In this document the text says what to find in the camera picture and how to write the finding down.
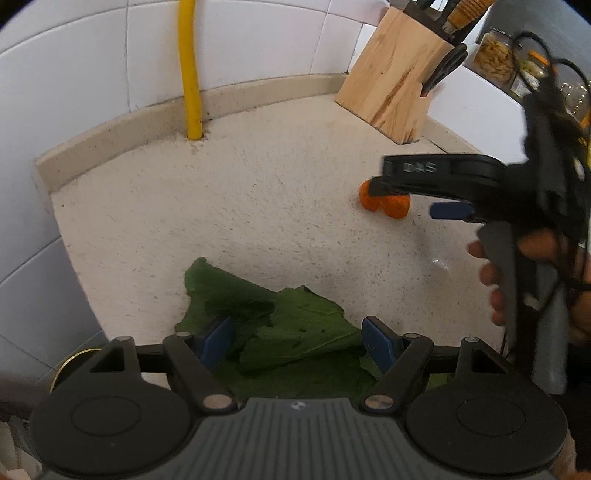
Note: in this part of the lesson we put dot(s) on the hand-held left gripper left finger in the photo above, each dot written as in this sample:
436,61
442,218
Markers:
214,341

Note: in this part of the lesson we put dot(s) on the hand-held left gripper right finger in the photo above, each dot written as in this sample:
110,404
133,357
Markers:
378,344

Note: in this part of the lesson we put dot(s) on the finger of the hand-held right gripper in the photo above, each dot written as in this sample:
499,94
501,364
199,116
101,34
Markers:
452,177
452,212

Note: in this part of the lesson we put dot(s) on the orange peel piece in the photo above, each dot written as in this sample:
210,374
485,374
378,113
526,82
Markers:
397,207
368,201

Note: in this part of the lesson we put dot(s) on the large green leaf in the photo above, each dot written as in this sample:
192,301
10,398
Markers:
295,332

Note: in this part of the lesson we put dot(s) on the black yellow rimmed trash bin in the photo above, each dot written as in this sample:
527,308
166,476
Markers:
73,359

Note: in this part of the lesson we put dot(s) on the person's right hand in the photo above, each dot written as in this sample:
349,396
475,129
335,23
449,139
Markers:
538,244

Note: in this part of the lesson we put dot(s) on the black scissors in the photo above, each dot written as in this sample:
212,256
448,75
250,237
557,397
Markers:
431,85

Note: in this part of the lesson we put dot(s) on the wooden knife block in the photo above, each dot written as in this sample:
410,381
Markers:
392,83

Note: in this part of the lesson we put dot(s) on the orange lidded pickle jar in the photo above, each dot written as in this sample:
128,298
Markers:
531,69

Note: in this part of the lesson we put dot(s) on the dark lidded pickle jar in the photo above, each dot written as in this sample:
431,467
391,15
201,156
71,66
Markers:
494,60

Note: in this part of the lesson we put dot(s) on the yellow pipe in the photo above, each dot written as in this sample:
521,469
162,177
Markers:
190,69

